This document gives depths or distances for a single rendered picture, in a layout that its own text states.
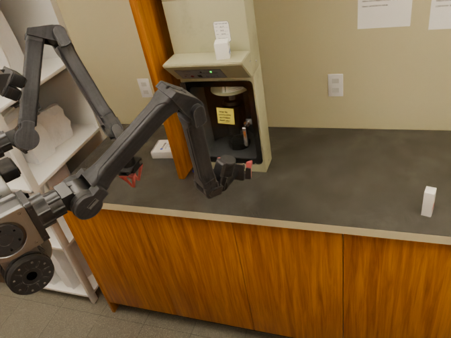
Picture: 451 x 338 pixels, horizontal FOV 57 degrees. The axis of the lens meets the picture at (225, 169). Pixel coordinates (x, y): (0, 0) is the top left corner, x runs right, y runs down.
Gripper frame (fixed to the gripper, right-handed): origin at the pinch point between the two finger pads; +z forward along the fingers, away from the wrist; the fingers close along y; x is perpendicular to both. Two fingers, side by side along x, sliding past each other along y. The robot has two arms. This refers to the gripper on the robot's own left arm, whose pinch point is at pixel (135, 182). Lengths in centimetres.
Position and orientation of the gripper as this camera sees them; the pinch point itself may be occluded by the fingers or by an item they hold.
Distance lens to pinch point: 174.7
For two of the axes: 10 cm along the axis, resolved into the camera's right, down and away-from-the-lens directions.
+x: -9.4, -0.4, 3.4
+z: 1.7, 8.1, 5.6
